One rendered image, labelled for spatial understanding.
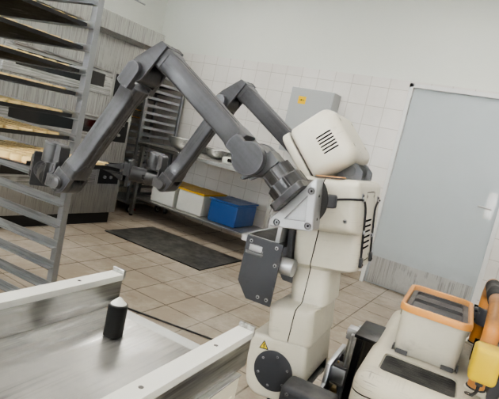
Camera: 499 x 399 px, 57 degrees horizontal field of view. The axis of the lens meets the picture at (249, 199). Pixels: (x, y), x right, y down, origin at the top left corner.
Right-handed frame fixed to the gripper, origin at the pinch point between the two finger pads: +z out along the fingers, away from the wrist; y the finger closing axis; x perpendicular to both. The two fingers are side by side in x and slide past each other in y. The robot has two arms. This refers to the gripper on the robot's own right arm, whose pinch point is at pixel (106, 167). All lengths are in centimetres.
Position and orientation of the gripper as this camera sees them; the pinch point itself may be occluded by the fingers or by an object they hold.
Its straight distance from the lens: 181.0
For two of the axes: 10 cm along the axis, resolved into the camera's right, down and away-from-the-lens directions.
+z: -9.7, -2.4, -0.9
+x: -0.5, -1.6, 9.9
